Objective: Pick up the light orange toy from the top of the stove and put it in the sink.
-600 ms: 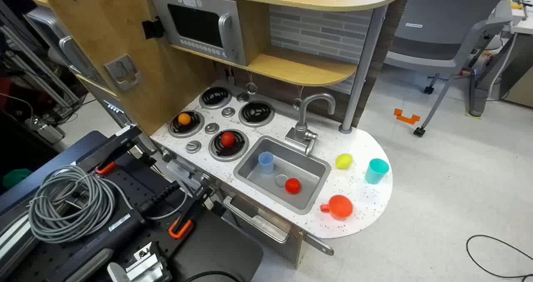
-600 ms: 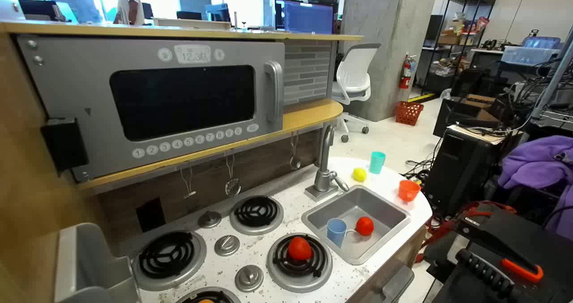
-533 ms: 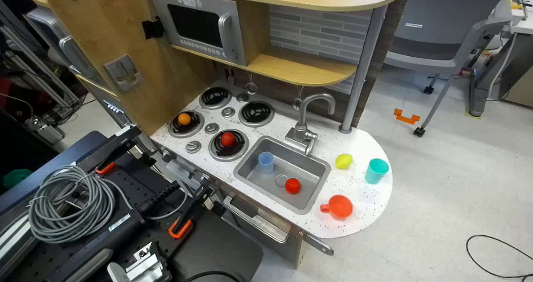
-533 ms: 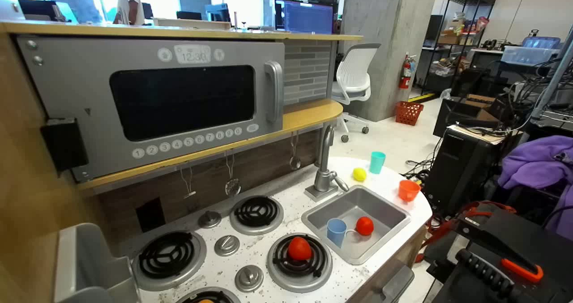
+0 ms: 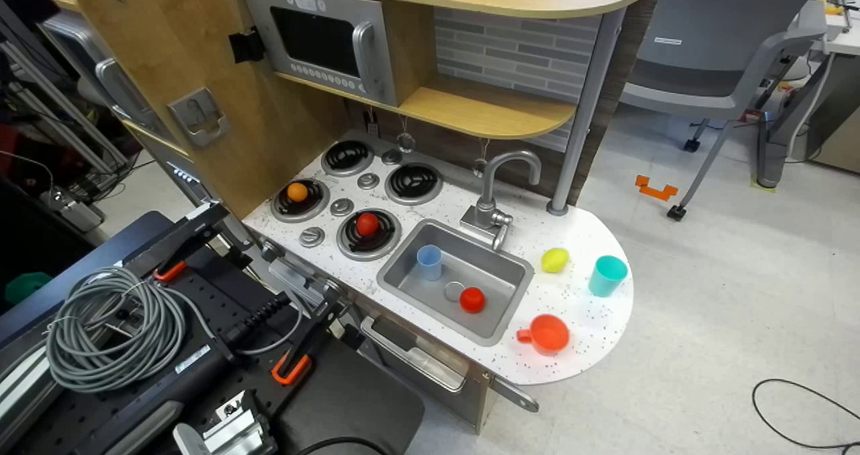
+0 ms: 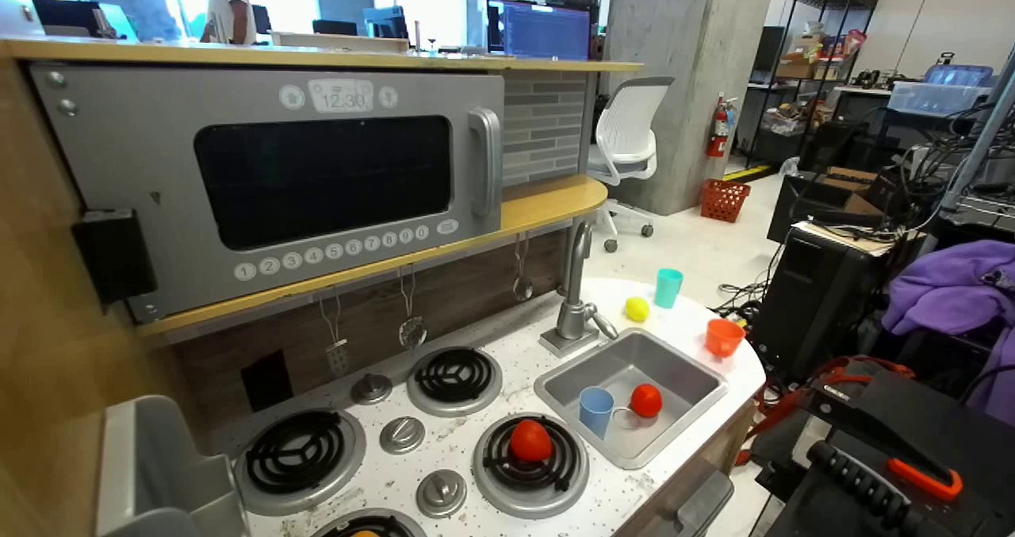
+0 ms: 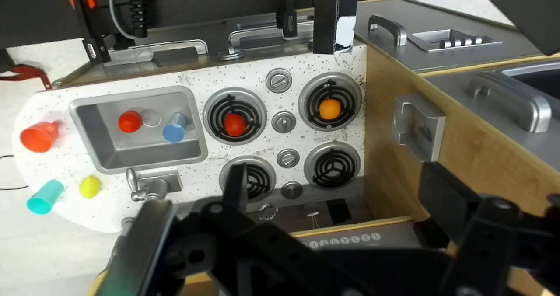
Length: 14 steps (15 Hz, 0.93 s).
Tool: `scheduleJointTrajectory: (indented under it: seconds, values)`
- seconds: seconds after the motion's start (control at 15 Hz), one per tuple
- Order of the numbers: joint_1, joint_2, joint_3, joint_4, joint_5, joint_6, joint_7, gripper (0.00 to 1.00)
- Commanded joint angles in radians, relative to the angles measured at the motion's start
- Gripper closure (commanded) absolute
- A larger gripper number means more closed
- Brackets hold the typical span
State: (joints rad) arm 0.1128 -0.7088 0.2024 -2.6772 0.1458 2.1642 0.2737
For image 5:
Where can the black coil toy burner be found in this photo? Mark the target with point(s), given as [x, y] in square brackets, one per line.
[347, 156]
[414, 183]
[285, 208]
[349, 240]

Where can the silver toy tap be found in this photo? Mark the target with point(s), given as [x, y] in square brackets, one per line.
[488, 193]

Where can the red toy ball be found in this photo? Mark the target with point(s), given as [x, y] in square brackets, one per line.
[472, 300]
[367, 224]

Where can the silver stove knob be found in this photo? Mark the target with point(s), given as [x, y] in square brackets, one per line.
[312, 237]
[342, 207]
[368, 181]
[392, 156]

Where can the grey toy sink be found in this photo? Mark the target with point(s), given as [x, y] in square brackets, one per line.
[490, 273]

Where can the yellow toy lemon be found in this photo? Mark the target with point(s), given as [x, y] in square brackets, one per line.
[555, 260]

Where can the light orange toy ball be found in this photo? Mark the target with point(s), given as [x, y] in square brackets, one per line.
[297, 192]

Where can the grey toy ice dispenser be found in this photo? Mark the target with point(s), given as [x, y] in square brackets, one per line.
[198, 115]

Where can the silver toy microwave door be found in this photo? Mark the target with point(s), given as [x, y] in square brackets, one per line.
[262, 11]

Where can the light blue plastic cup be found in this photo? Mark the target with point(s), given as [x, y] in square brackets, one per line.
[429, 265]

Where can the orange plastic cup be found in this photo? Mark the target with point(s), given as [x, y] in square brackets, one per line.
[547, 335]

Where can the black clamp with orange tips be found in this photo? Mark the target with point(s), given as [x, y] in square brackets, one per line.
[302, 347]
[175, 243]

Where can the teal plastic cup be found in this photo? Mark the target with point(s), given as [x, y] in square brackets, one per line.
[607, 277]

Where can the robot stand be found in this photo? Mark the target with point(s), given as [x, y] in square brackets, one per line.
[349, 408]

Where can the orange tape mark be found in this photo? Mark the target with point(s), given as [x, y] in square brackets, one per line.
[655, 190]

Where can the black clip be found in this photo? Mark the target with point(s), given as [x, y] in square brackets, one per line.
[245, 46]

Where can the grey chair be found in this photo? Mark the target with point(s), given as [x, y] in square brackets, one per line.
[699, 38]

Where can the white desk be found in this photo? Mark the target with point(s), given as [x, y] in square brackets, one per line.
[843, 42]

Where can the silver metal bracket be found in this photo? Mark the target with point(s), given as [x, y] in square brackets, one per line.
[232, 428]

